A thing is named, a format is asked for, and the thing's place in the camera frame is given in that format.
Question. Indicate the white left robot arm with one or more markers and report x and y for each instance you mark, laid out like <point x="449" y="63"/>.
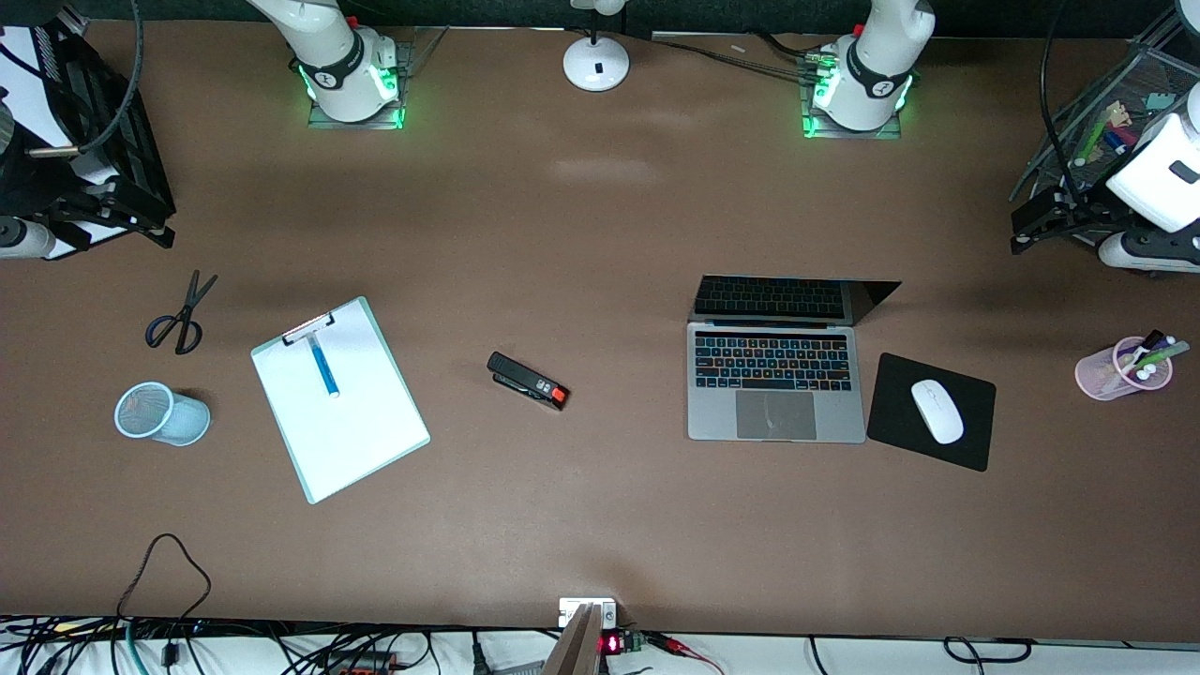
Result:
<point x="881" y="66"/>

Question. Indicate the black stapler with red tip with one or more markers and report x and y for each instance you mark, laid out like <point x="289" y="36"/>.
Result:
<point x="525" y="380"/>

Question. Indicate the green marker in tray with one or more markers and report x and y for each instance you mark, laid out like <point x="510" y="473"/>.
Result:
<point x="1093" y="141"/>

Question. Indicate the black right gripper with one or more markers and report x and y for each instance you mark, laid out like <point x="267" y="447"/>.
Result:
<point x="26" y="190"/>

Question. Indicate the blue and white tray marker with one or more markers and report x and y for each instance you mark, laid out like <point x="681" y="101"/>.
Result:
<point x="1116" y="142"/>

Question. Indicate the teal clip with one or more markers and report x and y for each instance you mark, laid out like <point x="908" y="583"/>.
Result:
<point x="1161" y="101"/>

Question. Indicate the black stacked paper tray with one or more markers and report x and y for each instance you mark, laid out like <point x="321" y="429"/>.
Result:
<point x="122" y="141"/>

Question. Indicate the blue mesh pen cup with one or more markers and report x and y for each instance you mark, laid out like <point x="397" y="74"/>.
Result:
<point x="187" y="422"/>

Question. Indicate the green clipboard with white paper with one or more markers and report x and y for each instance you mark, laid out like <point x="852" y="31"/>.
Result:
<point x="347" y="431"/>

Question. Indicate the wooden clothespin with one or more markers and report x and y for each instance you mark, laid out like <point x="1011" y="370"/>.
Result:
<point x="1117" y="114"/>

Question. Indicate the white socket box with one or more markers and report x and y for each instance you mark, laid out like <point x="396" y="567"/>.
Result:
<point x="567" y="609"/>

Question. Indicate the black marker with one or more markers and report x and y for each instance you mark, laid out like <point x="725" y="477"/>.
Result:
<point x="1153" y="338"/>

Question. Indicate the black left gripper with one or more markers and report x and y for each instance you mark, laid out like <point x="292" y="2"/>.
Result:
<point x="1078" y="208"/>

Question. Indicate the wooden camera post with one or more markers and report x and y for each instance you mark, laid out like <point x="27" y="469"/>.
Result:
<point x="577" y="647"/>

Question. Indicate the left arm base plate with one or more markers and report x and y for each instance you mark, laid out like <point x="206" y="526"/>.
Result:
<point x="853" y="134"/>

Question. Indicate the orange power strip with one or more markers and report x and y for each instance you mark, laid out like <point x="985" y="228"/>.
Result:
<point x="361" y="664"/>

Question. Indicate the silver laptop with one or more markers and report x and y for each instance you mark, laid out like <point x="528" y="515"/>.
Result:
<point x="778" y="412"/>

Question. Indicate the circuit board with red display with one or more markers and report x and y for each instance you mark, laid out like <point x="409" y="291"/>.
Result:
<point x="614" y="644"/>

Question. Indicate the grey mesh desk tray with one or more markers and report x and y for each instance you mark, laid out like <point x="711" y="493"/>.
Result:
<point x="1139" y="70"/>

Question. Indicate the black mouse pad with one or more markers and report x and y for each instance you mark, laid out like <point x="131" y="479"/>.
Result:
<point x="891" y="412"/>

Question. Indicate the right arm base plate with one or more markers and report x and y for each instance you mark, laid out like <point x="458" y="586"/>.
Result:
<point x="356" y="125"/>

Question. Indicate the green marker in cup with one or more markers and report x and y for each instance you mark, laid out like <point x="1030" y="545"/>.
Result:
<point x="1170" y="354"/>

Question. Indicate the pink mesh pen cup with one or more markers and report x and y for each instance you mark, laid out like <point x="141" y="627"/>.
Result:
<point x="1097" y="375"/>

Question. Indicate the white paper sheets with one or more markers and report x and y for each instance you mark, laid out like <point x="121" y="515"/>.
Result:
<point x="28" y="84"/>

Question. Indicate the white lamp base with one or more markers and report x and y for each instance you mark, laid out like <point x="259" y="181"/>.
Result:
<point x="596" y="70"/>

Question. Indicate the white computer mouse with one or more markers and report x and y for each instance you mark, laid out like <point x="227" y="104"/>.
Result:
<point x="937" y="411"/>

